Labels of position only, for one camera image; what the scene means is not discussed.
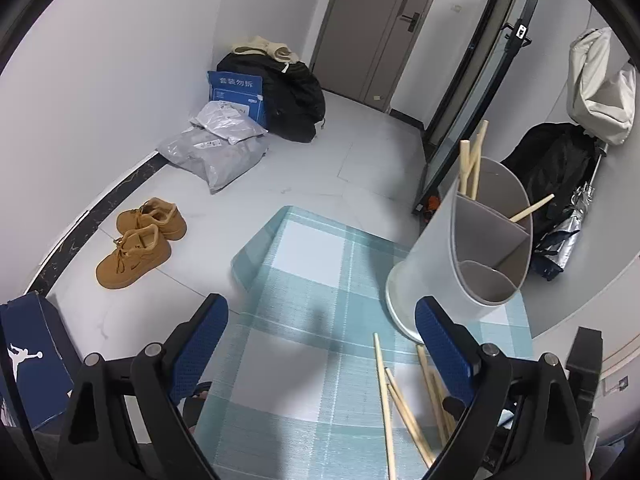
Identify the beige garment on bag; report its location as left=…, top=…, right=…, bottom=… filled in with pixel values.
left=231, top=36, right=300, bottom=73

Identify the wooden chopstick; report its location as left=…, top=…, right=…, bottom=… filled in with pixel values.
left=416, top=344, right=448, bottom=448
left=429, top=366, right=458, bottom=436
left=384, top=367, right=435, bottom=468
left=373, top=333, right=397, bottom=480
left=469, top=120, right=488, bottom=200
left=510, top=193, right=554, bottom=223
left=458, top=140, right=472, bottom=195

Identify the grey entrance door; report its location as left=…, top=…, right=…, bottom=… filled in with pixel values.
left=311, top=0, right=433, bottom=110

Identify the tan shoe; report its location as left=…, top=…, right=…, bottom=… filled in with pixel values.
left=96, top=224, right=171, bottom=289
left=116, top=197, right=186, bottom=240

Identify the black framed glass door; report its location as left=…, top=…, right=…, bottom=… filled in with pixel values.
left=412, top=0, right=538, bottom=219

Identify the upper grey parcel bag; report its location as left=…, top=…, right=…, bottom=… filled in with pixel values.
left=190, top=101, right=267, bottom=144

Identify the white hanging shoulder bag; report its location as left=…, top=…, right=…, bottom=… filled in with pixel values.
left=566, top=27, right=637, bottom=145

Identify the black bag on floor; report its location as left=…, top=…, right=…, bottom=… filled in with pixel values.
left=217, top=53, right=326, bottom=143

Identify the blue cardboard box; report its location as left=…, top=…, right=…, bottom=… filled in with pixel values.
left=207, top=70, right=267, bottom=128

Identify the near tan shoe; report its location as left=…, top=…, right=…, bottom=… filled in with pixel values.
left=96, top=224, right=171, bottom=289

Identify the grey parcel bag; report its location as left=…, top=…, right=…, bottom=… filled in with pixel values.
left=190, top=101, right=267, bottom=144
left=156, top=127, right=268, bottom=194

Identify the white utensil holder cup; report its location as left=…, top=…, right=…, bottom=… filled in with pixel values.
left=385, top=157, right=534, bottom=342

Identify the black hanging jacket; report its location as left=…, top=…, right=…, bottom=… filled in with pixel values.
left=502, top=122, right=599, bottom=246

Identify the lower grey parcel bag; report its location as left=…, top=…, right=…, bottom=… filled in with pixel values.
left=156, top=127, right=268, bottom=194

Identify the blue jordan shoe box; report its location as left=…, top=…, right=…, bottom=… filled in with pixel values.
left=1, top=292, right=80, bottom=430

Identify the far tan shoe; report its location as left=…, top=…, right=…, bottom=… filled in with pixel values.
left=116, top=197, right=186, bottom=240

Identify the silver folded umbrella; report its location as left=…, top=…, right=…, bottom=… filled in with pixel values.
left=532, top=140, right=608, bottom=282

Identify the teal plaid placemat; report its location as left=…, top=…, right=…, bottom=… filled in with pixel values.
left=194, top=205, right=535, bottom=480

